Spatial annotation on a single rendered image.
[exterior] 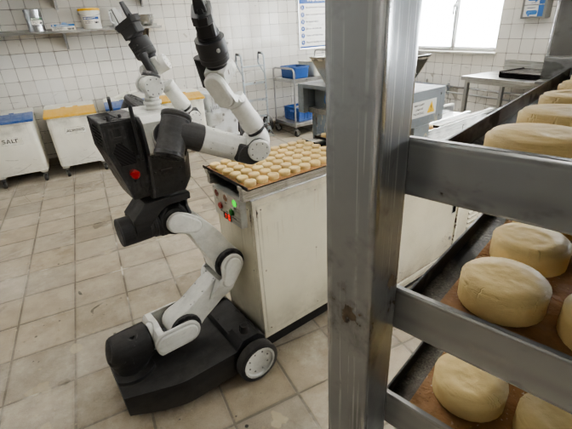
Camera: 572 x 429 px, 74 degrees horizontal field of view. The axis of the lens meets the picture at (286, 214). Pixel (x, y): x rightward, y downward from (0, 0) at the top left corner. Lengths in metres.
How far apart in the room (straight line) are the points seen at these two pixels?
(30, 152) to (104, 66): 1.42
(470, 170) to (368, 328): 0.10
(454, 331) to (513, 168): 0.10
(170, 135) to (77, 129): 3.87
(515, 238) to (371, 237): 0.15
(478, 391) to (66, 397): 2.01
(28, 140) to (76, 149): 0.47
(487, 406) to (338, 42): 0.25
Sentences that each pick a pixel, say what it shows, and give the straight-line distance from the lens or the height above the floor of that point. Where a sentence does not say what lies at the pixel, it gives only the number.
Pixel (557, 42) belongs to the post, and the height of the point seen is 1.44.
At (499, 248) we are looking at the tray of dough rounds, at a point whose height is 1.33.
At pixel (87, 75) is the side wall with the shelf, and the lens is 5.67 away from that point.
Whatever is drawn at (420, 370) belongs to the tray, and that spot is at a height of 1.22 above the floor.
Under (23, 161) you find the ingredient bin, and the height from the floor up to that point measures 0.28.
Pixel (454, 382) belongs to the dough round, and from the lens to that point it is 0.32.
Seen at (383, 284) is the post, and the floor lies 1.35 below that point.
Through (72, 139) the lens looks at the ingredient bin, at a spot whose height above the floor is 0.44.
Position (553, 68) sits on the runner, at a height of 1.41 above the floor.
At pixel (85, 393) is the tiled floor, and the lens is 2.16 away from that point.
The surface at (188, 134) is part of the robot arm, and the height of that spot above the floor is 1.19.
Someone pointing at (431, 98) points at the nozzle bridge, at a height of 1.14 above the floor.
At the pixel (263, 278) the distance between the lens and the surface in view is 1.78.
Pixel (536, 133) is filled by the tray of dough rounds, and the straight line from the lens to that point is 0.24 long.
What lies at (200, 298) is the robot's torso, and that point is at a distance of 1.80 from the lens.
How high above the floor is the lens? 1.48
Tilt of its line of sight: 26 degrees down
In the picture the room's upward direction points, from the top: 4 degrees counter-clockwise
